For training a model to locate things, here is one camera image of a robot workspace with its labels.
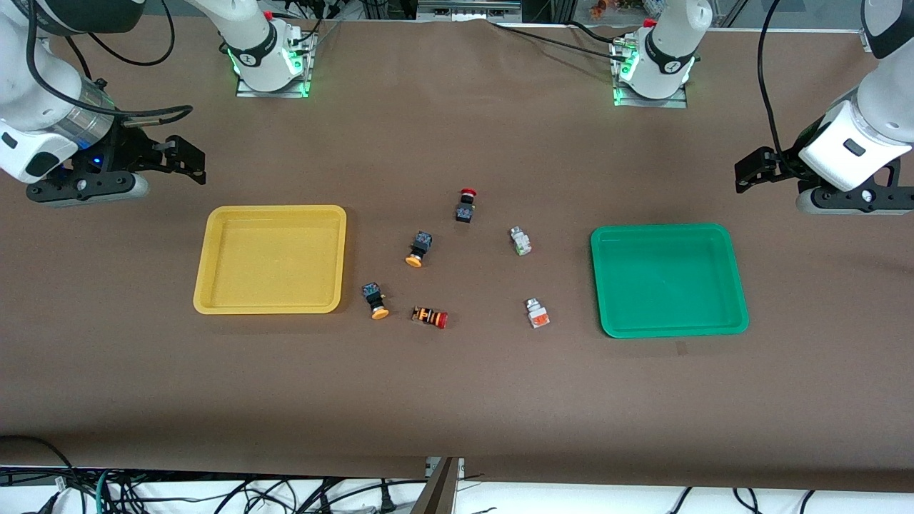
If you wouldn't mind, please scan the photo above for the yellow button black body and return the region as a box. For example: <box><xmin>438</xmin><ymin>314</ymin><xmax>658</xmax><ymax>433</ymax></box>
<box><xmin>404</xmin><ymin>230</ymin><xmax>435</xmax><ymax>268</ymax></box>
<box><xmin>361</xmin><ymin>282</ymin><xmax>391</xmax><ymax>321</ymax></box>

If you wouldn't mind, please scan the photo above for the yellow plastic tray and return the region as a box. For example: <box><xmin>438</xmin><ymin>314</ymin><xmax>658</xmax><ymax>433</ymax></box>
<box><xmin>193</xmin><ymin>205</ymin><xmax>348</xmax><ymax>316</ymax></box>

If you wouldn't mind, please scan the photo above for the green plastic tray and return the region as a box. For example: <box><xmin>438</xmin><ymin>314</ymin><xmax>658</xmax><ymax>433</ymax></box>
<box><xmin>590</xmin><ymin>223</ymin><xmax>750</xmax><ymax>339</ymax></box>

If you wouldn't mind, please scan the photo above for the red button orange striped body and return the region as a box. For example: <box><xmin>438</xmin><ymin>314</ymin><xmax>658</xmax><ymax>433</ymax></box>
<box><xmin>411</xmin><ymin>305</ymin><xmax>449</xmax><ymax>330</ymax></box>

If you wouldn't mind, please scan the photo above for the brown table cover mat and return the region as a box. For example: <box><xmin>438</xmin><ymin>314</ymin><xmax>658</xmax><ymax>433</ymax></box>
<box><xmin>0</xmin><ymin>14</ymin><xmax>914</xmax><ymax>493</ymax></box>

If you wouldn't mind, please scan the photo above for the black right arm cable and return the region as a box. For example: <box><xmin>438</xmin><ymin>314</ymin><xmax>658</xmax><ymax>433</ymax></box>
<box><xmin>26</xmin><ymin>0</ymin><xmax>195</xmax><ymax>128</ymax></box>

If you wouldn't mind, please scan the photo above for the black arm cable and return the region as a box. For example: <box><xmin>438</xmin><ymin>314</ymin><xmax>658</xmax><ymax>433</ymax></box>
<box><xmin>756</xmin><ymin>0</ymin><xmax>802</xmax><ymax>179</ymax></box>
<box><xmin>26</xmin><ymin>0</ymin><xmax>195</xmax><ymax>128</ymax></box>

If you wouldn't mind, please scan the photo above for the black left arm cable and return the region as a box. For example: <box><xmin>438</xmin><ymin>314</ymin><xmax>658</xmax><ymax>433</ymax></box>
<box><xmin>756</xmin><ymin>0</ymin><xmax>802</xmax><ymax>179</ymax></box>

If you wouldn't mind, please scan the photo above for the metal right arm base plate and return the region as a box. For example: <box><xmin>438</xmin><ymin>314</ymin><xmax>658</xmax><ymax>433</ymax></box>
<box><xmin>235</xmin><ymin>32</ymin><xmax>318</xmax><ymax>99</ymax></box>

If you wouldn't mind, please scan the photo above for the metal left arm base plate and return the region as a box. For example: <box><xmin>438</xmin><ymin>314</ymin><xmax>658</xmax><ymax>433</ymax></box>
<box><xmin>611</xmin><ymin>39</ymin><xmax>689</xmax><ymax>110</ymax></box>

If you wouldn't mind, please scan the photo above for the black cable across table edge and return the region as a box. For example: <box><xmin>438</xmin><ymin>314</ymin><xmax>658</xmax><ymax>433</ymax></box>
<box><xmin>488</xmin><ymin>19</ymin><xmax>629</xmax><ymax>56</ymax></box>

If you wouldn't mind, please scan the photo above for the thick black floor cable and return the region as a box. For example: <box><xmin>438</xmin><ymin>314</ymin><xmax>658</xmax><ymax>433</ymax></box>
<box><xmin>0</xmin><ymin>435</ymin><xmax>81</xmax><ymax>514</ymax></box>

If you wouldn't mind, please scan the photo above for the aluminium background frame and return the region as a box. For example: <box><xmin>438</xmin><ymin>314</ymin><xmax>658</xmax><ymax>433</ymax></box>
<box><xmin>416</xmin><ymin>0</ymin><xmax>523</xmax><ymax>23</ymax></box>

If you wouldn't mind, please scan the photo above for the green floor cable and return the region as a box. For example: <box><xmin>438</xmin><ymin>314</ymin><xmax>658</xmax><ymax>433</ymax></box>
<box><xmin>94</xmin><ymin>468</ymin><xmax>116</xmax><ymax>514</ymax></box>

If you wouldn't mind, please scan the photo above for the aluminium table frame profile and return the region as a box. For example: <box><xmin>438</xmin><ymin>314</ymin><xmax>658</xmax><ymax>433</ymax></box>
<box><xmin>426</xmin><ymin>457</ymin><xmax>466</xmax><ymax>514</ymax></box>

